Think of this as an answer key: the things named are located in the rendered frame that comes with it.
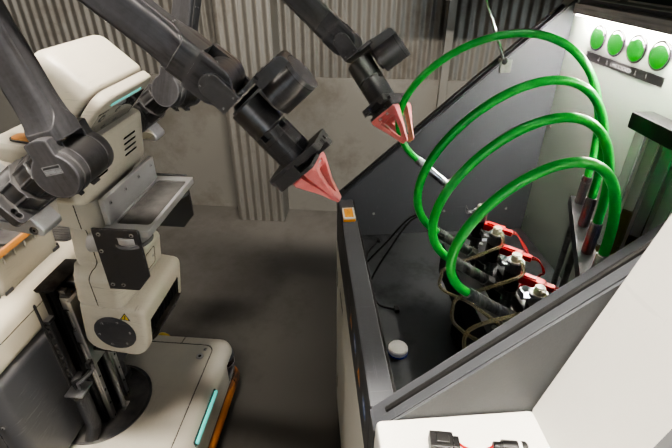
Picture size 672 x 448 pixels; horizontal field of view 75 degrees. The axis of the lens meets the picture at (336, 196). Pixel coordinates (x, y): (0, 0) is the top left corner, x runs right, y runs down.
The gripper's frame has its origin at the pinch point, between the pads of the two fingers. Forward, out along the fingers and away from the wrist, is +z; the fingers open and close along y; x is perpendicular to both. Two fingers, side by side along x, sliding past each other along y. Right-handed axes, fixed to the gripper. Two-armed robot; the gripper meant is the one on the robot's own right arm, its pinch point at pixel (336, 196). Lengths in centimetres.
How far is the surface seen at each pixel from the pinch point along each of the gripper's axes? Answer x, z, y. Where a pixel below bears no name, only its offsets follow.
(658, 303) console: -20.1, 24.6, 28.4
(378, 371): -11.5, 24.4, -10.8
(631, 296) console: -17.4, 25.0, 26.5
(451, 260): -9.1, 14.8, 10.5
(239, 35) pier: 169, -54, -61
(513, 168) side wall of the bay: 54, 39, 17
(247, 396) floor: 45, 57, -114
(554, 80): 10.6, 9.3, 34.5
